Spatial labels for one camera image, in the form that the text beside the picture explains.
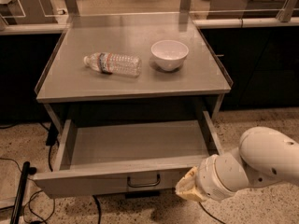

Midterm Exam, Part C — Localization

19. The grey top drawer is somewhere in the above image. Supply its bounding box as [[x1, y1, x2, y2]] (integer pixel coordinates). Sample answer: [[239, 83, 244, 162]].
[[34, 111, 223, 198]]

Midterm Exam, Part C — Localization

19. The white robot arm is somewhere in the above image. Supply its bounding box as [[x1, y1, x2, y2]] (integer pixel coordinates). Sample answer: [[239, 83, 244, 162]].
[[176, 127, 299, 202]]

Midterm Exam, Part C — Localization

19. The white ceramic bowl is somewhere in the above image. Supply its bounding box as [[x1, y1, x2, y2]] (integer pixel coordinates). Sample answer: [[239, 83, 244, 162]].
[[151, 40, 189, 72]]

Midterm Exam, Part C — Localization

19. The clear plastic water bottle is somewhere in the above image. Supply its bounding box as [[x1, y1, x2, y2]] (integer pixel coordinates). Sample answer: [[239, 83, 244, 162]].
[[83, 52, 142, 77]]

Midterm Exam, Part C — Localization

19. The grey cabinet with tabletop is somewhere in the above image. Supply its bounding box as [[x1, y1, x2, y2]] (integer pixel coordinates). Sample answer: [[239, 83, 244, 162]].
[[34, 12, 234, 133]]

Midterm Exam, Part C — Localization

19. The black bar on floor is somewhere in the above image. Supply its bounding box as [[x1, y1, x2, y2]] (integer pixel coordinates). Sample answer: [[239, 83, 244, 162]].
[[9, 161, 36, 224]]

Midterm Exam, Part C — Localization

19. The clear acrylic barrier panel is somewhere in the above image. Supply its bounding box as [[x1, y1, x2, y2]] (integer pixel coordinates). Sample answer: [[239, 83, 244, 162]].
[[0, 0, 286, 24]]

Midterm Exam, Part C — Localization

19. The black floor cable right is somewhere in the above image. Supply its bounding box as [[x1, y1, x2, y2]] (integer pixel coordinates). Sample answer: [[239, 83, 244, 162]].
[[198, 201, 226, 224]]

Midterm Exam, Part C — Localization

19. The black floor cable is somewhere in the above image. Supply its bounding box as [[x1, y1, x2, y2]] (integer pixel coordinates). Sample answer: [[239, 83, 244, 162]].
[[0, 121, 60, 224], [198, 201, 226, 224]]

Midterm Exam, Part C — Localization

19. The black metal drawer handle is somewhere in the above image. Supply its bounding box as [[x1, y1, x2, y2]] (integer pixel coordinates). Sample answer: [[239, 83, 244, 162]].
[[127, 175, 161, 189]]

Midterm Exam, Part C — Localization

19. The black cable under drawer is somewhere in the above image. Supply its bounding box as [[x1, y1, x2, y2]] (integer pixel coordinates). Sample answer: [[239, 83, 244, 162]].
[[93, 195, 103, 224]]

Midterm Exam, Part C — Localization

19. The black floor cable left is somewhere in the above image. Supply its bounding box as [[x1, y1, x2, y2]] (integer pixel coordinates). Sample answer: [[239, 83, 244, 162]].
[[0, 121, 60, 224]]

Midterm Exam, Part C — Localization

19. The white horizontal rail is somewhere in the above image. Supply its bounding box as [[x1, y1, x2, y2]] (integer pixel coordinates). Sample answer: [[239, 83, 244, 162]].
[[0, 16, 299, 36]]

